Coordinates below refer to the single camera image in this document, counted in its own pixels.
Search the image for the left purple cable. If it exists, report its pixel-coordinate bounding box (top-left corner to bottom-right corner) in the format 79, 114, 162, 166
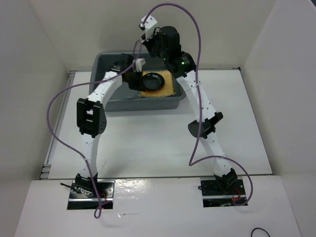
46, 40, 143, 219

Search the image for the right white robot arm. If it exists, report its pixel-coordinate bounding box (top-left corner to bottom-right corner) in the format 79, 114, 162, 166
140, 24, 237, 194

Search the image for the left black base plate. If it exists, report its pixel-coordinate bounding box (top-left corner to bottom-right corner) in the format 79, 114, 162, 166
60, 179, 115, 210

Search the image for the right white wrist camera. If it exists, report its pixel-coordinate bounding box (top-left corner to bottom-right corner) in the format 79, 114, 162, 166
139, 14, 158, 42

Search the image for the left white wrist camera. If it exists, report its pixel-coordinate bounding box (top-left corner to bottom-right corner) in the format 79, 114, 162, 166
133, 58, 146, 72

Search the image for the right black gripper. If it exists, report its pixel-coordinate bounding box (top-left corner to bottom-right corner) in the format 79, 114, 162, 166
141, 28, 168, 61

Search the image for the grey plastic bin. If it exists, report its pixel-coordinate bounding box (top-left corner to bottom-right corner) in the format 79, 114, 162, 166
90, 52, 186, 112

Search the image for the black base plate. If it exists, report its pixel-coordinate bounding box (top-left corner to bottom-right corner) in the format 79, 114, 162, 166
198, 177, 247, 208
60, 179, 115, 210

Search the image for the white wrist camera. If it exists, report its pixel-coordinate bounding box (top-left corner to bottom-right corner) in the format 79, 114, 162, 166
133, 58, 146, 72
139, 14, 158, 42

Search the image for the black rubber ring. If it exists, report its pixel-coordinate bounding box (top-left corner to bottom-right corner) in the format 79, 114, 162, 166
251, 227, 270, 237

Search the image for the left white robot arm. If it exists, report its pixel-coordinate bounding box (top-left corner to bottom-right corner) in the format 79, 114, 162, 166
75, 53, 146, 198

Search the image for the bamboo woven mat tray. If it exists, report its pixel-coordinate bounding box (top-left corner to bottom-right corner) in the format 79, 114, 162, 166
140, 70, 175, 98

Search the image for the black bowl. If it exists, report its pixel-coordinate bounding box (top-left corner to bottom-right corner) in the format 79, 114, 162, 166
142, 73, 165, 92

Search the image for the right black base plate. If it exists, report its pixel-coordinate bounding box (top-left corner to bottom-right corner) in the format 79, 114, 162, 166
198, 177, 247, 208

